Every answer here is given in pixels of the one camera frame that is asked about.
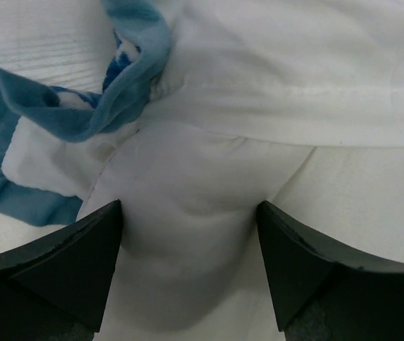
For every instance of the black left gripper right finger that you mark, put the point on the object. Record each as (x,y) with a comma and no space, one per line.
(323,289)

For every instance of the blue patterned pillowcase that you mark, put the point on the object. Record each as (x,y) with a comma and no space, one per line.
(54,140)

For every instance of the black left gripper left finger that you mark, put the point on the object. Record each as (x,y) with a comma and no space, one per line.
(56,287)

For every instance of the white pillow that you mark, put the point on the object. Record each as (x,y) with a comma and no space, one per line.
(300,103)

